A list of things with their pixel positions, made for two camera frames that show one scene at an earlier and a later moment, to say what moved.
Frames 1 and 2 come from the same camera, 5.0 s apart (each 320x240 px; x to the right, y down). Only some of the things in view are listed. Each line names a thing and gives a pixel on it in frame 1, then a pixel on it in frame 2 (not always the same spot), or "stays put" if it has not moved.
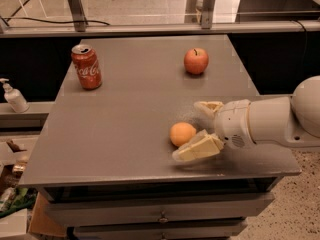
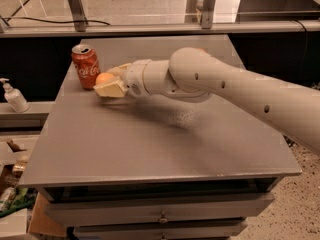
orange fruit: (180, 132) to (104, 77)
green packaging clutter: (14, 199) stays put
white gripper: (232, 123) to (134, 78)
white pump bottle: (14, 97) stays put
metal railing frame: (80, 27) stays put
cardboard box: (45, 220) stays put
